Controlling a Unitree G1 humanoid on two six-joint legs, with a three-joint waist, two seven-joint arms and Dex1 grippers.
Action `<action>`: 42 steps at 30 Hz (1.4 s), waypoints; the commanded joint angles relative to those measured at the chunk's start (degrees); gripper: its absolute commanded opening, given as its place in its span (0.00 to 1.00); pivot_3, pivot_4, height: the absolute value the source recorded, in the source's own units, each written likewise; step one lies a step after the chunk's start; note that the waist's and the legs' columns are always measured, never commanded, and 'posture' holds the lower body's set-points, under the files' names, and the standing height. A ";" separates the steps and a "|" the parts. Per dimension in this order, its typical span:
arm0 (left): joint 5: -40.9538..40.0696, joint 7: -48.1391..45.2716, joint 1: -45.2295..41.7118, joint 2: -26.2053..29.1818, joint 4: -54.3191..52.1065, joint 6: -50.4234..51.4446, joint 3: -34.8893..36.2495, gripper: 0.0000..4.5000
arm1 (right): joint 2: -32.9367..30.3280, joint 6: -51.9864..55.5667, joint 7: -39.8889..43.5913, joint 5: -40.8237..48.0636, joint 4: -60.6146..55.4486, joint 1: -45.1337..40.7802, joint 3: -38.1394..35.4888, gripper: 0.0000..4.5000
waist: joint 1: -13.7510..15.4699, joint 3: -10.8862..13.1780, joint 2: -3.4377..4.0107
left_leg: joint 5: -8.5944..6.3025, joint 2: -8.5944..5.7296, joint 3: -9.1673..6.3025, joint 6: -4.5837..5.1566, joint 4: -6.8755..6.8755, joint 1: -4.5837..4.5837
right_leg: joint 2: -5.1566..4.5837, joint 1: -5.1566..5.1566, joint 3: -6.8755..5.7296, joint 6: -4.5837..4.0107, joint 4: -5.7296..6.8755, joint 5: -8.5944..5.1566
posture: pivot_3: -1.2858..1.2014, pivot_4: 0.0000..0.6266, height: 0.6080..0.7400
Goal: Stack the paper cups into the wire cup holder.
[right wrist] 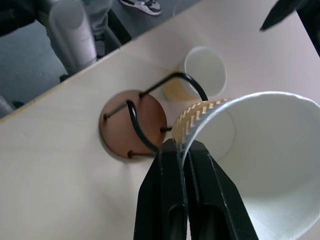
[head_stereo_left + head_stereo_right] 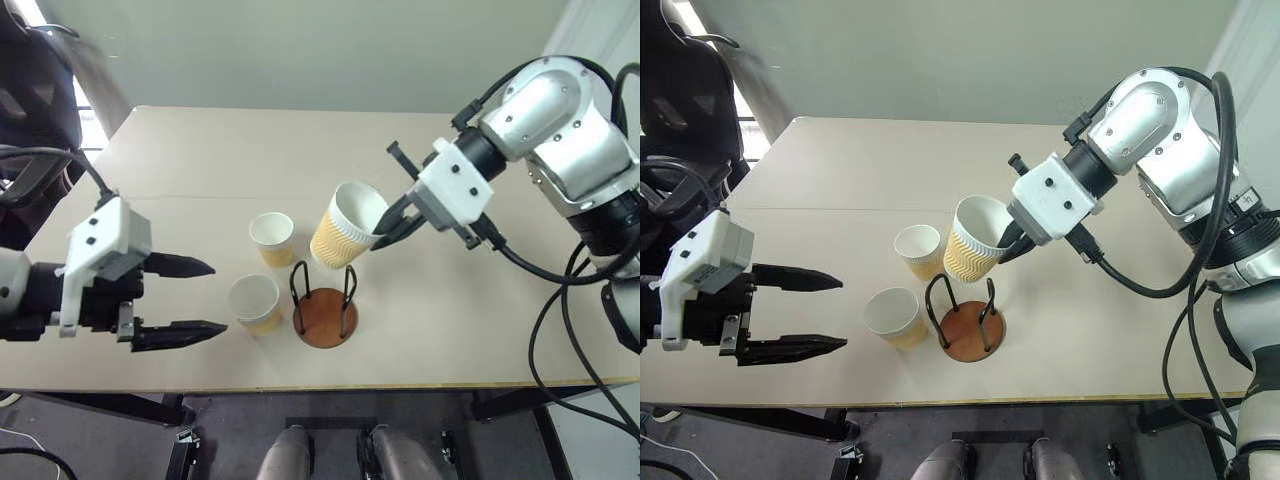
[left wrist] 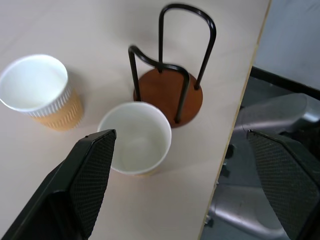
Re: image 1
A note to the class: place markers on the black pointed right gripper right finger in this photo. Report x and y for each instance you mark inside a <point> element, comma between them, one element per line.
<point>281,13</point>

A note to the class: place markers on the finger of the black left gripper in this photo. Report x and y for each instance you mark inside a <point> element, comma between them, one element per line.
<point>160,190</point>

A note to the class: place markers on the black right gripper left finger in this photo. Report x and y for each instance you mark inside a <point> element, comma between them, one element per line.
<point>215,200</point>

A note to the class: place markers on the paper cup with zigzag sleeve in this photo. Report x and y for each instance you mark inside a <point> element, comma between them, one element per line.
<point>272,155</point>
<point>205,72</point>

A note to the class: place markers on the black and white sneaker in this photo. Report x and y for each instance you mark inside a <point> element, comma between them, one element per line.
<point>145,5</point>

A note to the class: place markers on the silver grey cylinder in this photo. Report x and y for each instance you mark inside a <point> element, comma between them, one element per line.
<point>73,35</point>

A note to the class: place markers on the grey trouser leg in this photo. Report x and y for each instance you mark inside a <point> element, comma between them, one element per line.
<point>98,17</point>

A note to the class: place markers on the black blurred object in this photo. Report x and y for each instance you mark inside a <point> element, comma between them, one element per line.
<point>13,15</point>

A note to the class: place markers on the black metal frame leg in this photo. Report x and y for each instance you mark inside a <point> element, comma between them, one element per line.
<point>117,25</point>

